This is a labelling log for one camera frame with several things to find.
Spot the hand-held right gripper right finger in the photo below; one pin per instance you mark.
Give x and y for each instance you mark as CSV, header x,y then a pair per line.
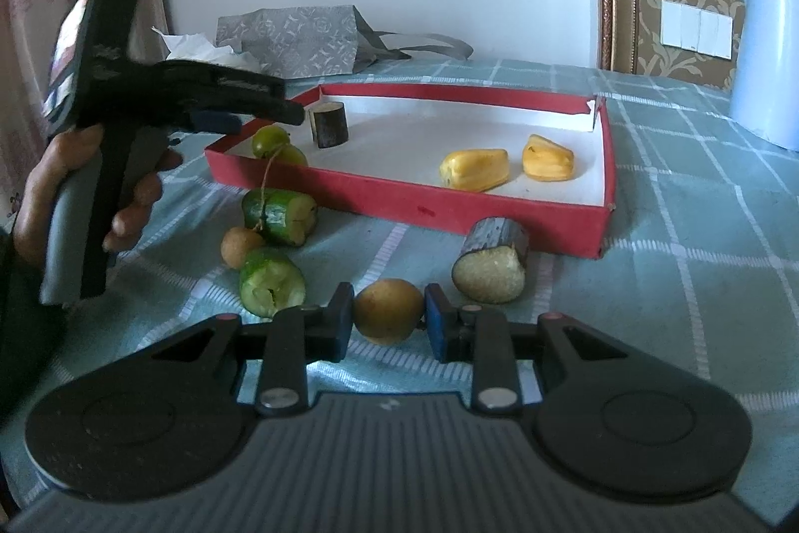
x,y
440,327

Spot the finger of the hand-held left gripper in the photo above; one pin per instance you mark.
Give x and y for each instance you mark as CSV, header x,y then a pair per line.
x,y
284,111
215,121

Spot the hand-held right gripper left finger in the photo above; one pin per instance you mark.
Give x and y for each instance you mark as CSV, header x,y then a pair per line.
x,y
340,324

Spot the green lime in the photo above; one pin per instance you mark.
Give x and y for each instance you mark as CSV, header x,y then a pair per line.
x,y
292,156
268,141

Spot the small dark sugarcane piece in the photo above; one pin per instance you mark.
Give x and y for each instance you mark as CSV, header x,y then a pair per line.
x,y
329,127

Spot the brown longan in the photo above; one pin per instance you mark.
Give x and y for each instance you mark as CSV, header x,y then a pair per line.
x,y
387,311
240,247

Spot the large sugarcane piece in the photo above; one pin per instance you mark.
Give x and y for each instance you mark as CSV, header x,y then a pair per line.
x,y
490,271

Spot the green cucumber piece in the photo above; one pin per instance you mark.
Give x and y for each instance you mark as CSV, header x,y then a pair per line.
x,y
281,217
271,286

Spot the red cardboard box tray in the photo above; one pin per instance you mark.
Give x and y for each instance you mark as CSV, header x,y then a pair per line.
x,y
406,208

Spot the long yellow jackfruit piece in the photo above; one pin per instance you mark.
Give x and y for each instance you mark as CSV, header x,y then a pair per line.
x,y
474,171

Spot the short yellow jackfruit piece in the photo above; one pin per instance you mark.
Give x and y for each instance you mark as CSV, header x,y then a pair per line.
x,y
548,159

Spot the person's left forearm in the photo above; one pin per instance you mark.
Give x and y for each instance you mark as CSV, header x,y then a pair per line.
x,y
25,333

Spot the person's left hand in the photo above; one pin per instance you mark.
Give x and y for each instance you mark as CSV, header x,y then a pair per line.
x,y
43,196

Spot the grey patterned gift bag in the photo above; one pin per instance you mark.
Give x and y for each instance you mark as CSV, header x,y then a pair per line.
x,y
293,40

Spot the white tissue pack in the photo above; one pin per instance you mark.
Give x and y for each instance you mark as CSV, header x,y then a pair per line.
x,y
193,47

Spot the green checked tablecloth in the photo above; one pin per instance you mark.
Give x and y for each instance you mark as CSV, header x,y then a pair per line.
x,y
686,258

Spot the light blue electric kettle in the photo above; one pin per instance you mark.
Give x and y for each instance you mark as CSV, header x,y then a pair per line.
x,y
768,71

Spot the white wall switch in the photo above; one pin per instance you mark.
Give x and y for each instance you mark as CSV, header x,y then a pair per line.
x,y
696,30

